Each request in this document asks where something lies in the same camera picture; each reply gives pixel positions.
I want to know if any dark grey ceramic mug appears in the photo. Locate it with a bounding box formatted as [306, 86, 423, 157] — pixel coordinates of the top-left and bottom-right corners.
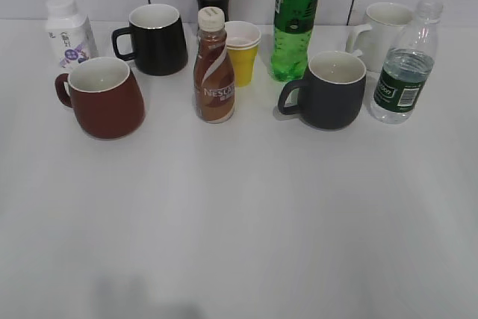
[277, 51, 367, 131]

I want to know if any yellow paper cup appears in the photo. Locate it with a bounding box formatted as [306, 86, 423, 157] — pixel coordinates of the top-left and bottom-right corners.
[227, 46, 258, 87]

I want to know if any white ceramic mug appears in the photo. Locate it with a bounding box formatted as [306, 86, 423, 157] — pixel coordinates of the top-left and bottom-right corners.
[345, 2, 413, 72]

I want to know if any black ceramic mug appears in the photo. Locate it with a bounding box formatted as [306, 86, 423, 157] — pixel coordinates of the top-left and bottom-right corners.
[111, 4, 188, 76]

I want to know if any dark red ceramic mug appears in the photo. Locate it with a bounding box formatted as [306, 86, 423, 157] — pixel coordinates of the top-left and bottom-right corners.
[55, 57, 146, 140]

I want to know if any white yogurt drink carton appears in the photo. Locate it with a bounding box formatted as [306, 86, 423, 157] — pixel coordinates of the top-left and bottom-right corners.
[46, 0, 99, 70]

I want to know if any brown Nescafe coffee bottle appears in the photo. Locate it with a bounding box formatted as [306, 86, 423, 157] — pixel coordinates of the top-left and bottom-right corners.
[193, 7, 235, 123]

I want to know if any clear water bottle green label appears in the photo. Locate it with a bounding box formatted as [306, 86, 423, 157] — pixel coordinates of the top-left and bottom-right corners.
[370, 0, 444, 124]

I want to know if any white paper cup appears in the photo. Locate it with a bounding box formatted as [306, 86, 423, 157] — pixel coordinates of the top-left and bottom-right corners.
[225, 21, 261, 49]

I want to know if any green soda bottle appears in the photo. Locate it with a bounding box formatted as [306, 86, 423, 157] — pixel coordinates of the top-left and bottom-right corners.
[270, 0, 318, 82]

